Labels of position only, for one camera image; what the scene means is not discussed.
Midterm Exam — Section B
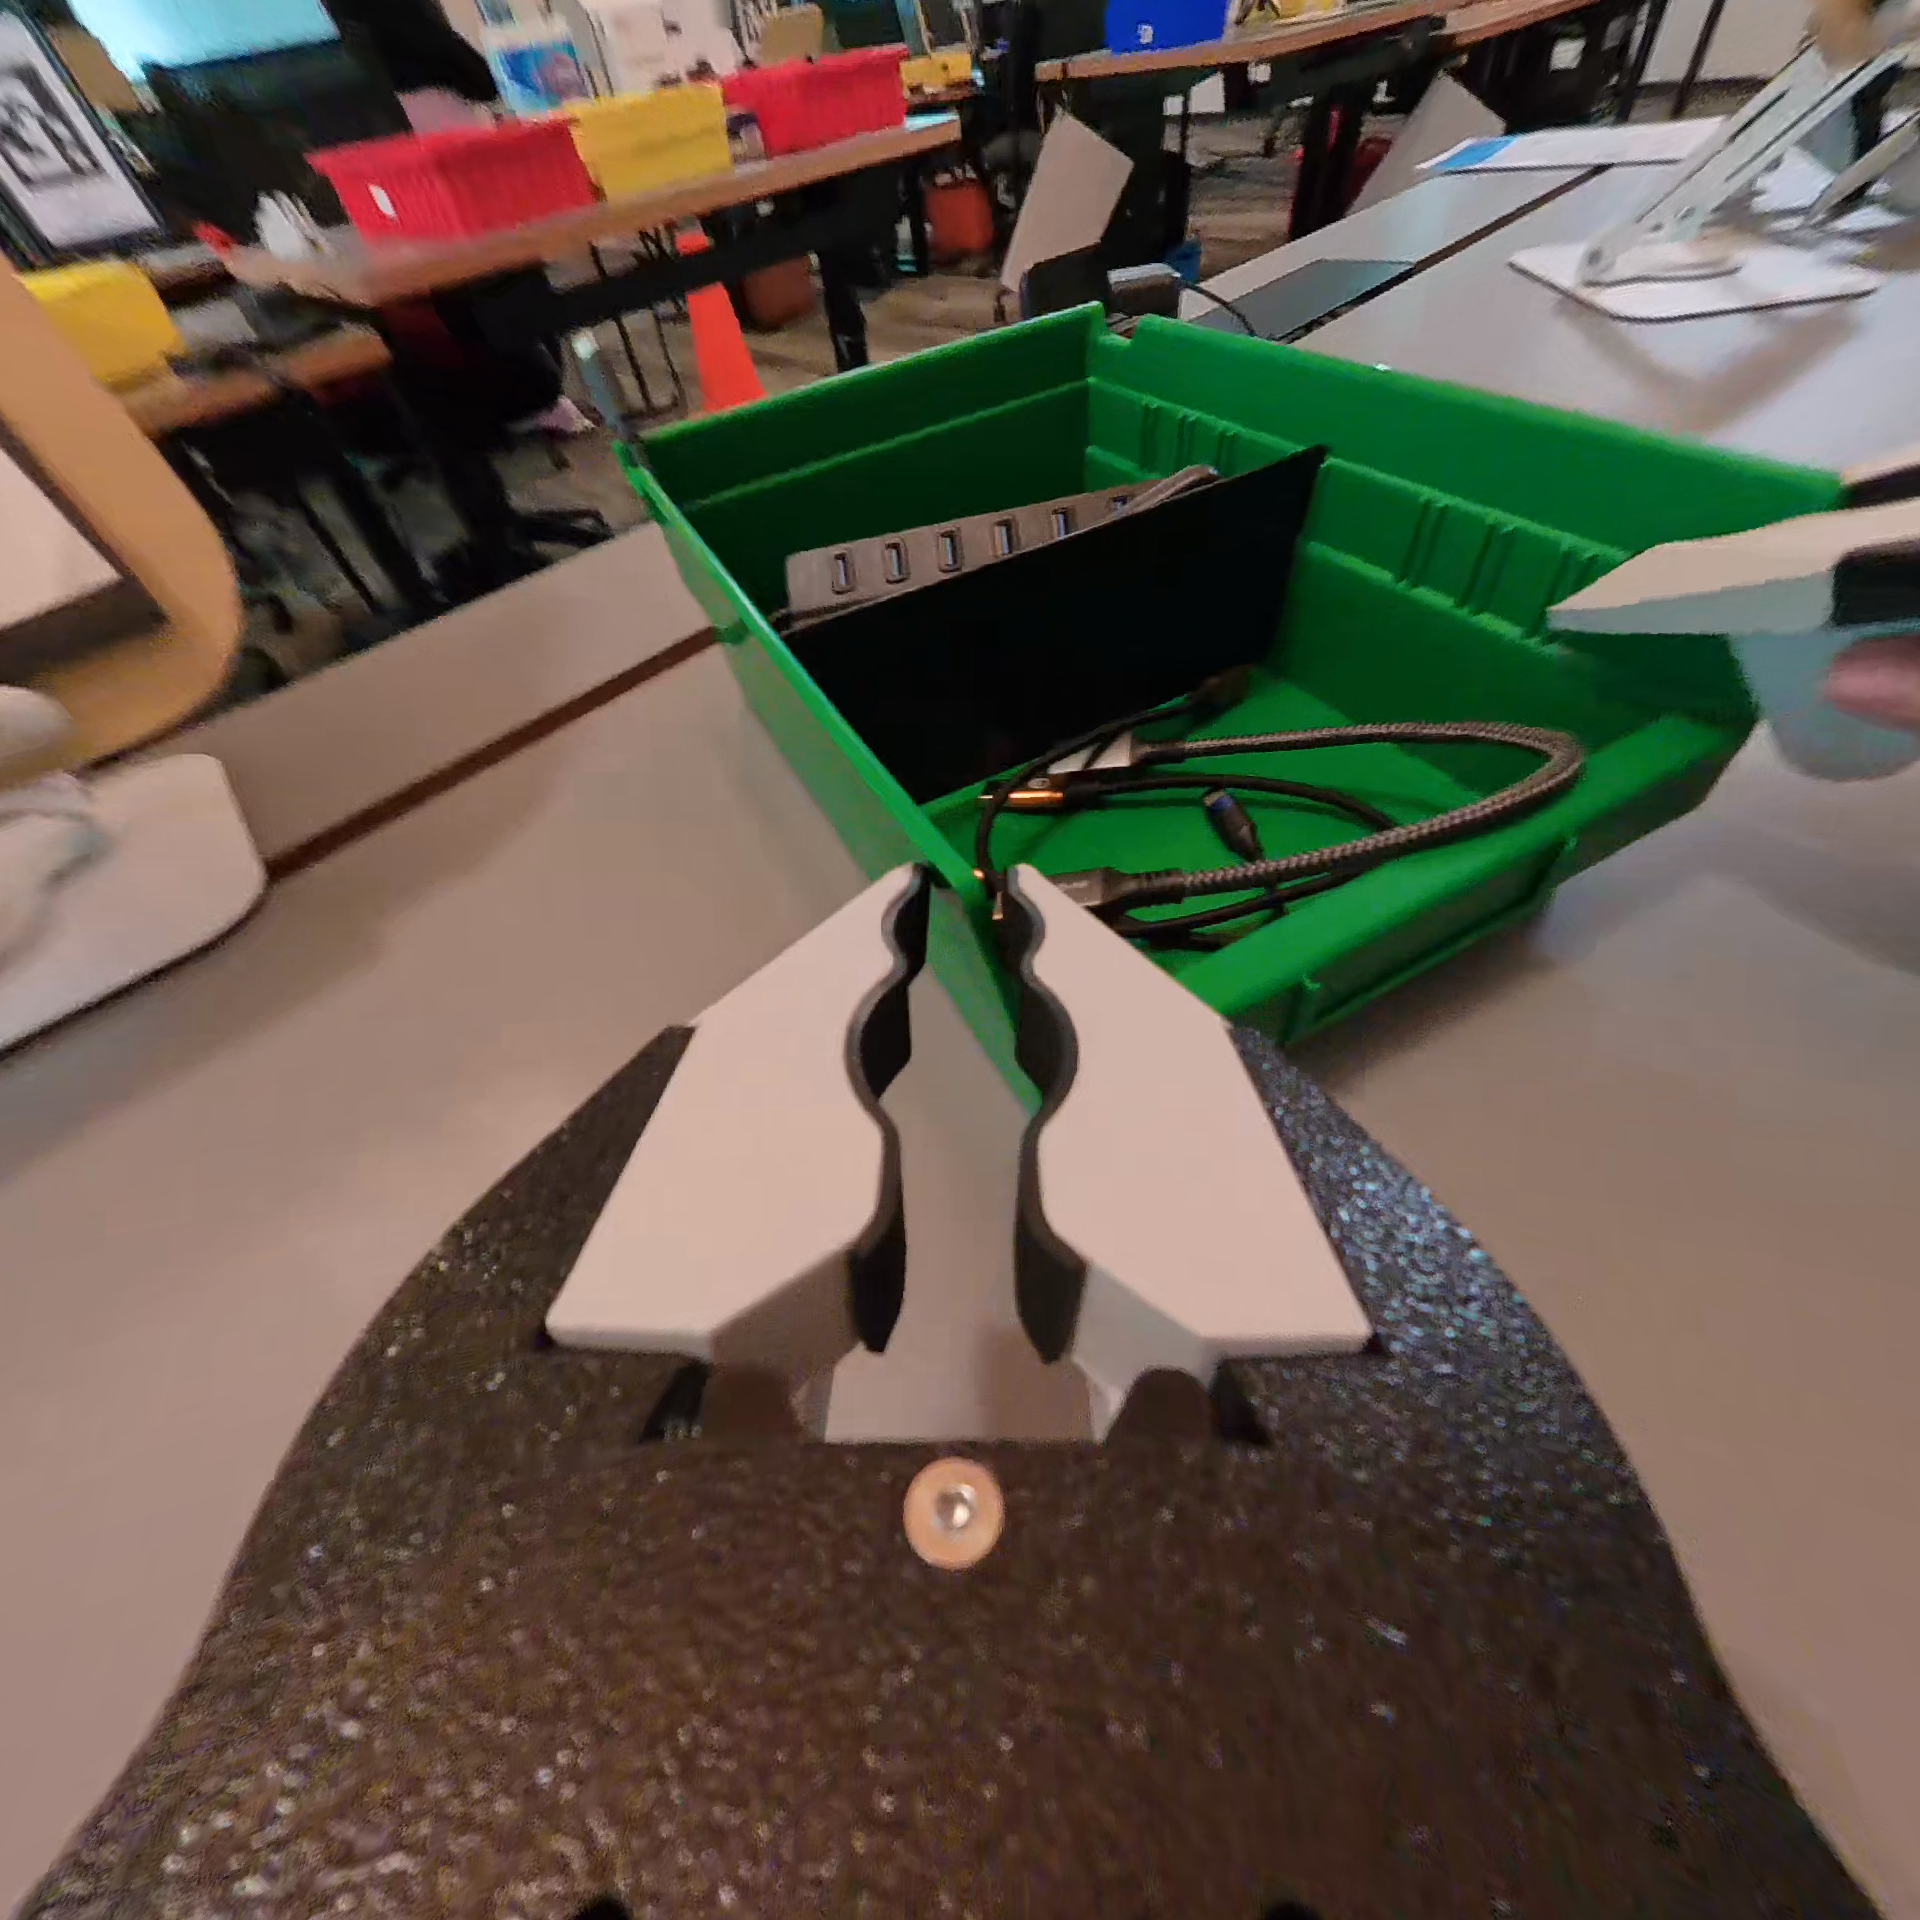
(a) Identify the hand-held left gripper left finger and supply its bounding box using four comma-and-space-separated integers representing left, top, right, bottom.
543, 862, 932, 1443

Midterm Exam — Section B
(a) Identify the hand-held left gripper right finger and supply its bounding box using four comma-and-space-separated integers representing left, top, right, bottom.
1008, 862, 1379, 1440

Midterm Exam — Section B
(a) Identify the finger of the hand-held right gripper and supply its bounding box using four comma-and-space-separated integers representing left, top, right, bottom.
1544, 499, 1920, 641

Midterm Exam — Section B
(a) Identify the green plastic bin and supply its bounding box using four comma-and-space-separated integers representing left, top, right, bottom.
619, 300, 1850, 1105

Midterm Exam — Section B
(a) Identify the silver multi-port usb hub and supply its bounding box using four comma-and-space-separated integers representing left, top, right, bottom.
785, 465, 1220, 620

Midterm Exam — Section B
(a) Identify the person's right hand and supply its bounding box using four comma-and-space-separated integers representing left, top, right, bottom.
1827, 642, 1920, 740

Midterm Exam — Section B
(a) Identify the white metal laptop stand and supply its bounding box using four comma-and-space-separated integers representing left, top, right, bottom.
1507, 36, 1920, 325

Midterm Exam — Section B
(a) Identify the dark tablet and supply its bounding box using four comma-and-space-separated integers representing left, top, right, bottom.
1212, 259, 1417, 343

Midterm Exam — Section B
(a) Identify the white card sheet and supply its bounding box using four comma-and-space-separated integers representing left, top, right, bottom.
1357, 75, 1507, 212
1003, 112, 1138, 288

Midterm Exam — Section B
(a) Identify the black bin divider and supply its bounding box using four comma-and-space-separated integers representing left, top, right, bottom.
780, 444, 1330, 805

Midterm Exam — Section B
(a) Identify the long wooden desk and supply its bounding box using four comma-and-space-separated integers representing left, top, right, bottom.
1035, 0, 1669, 242
224, 116, 963, 379

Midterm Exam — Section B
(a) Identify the instruction sheet on wooden stand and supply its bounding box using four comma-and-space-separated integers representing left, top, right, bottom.
0, 263, 272, 1053

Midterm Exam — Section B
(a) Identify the orange traffic cone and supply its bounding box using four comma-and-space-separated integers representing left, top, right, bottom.
682, 282, 770, 414

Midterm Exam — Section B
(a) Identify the white instruction sheet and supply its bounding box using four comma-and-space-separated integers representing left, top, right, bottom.
0, 450, 164, 641

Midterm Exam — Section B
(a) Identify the red ribbed bin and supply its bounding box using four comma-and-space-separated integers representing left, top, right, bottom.
307, 120, 599, 242
720, 44, 912, 157

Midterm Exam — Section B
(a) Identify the yellow ribbed bin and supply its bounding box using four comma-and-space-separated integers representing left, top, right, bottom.
566, 83, 735, 200

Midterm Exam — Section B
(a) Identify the large yellow bin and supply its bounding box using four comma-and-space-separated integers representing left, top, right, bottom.
18, 263, 187, 396

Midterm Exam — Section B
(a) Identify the blue white wipes pack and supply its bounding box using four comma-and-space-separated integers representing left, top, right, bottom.
486, 31, 594, 115

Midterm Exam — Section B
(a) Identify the fiducial marker sign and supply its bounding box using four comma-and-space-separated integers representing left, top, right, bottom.
0, 14, 161, 251

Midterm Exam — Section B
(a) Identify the grey braided cable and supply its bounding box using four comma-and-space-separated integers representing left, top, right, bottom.
1035, 717, 1591, 940

